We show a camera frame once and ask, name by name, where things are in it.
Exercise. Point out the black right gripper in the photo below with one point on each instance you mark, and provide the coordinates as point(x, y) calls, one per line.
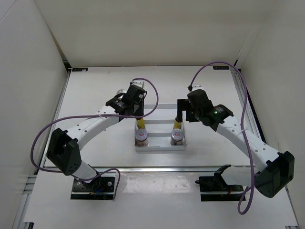
point(182, 105)

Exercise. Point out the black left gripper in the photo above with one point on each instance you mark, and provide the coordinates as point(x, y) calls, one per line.
point(140, 111)

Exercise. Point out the small yellow label bottle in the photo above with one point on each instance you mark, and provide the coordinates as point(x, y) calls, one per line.
point(140, 123)

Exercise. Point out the short jar grey lid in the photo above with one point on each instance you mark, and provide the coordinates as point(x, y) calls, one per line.
point(141, 137)

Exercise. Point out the short jar orange label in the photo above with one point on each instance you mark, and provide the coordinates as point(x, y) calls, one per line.
point(177, 137)

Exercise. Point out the tall white jar silver lid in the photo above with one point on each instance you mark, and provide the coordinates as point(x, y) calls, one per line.
point(120, 93)

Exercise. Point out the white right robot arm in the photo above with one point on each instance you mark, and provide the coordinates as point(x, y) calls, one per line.
point(275, 169)

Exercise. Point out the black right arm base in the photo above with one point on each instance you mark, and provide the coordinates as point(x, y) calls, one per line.
point(211, 191)

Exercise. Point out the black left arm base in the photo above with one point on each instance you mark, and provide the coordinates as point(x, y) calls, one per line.
point(102, 189)

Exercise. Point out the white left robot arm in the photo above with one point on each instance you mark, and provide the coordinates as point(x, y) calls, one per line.
point(65, 146)

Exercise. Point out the white divided tray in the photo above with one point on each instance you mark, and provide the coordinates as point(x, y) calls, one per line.
point(159, 126)

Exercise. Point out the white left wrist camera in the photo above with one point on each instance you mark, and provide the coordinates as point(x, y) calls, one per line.
point(139, 83)

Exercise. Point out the aluminium frame rail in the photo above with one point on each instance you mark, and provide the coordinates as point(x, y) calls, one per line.
point(169, 169)

